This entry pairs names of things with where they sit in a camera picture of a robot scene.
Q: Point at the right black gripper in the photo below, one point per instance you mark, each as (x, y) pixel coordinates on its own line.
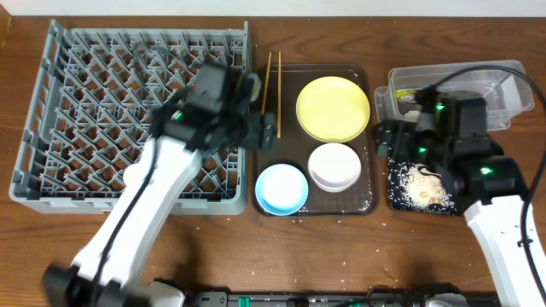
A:
(408, 131)

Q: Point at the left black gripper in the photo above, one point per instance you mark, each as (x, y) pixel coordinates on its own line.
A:
(264, 130)

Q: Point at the wooden chopstick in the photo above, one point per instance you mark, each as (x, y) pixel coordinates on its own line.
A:
(279, 96)
(266, 85)

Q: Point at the green orange snack wrapper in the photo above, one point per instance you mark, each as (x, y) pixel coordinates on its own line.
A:
(406, 95)

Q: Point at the white bowl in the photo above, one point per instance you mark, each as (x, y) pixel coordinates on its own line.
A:
(334, 167)

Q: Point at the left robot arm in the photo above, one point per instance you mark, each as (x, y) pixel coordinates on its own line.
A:
(107, 271)

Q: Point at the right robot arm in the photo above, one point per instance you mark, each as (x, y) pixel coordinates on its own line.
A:
(492, 193)

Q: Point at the spilled rice food waste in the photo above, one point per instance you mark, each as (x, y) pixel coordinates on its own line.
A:
(426, 189)

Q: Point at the black waste tray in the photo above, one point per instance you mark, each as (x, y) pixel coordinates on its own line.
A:
(401, 200)

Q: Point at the clear plastic waste bin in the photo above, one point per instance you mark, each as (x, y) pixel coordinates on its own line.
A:
(506, 95)

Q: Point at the grey plastic dishwasher rack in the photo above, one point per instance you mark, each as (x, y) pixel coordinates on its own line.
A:
(89, 114)

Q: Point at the dark brown serving tray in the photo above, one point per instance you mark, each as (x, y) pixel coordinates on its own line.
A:
(295, 146)

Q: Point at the yellow round plate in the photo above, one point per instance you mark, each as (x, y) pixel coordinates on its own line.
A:
(333, 109)

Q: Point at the light blue bowl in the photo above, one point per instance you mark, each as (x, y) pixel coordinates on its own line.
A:
(281, 190)

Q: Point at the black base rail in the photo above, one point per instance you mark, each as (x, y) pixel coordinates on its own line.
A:
(320, 299)

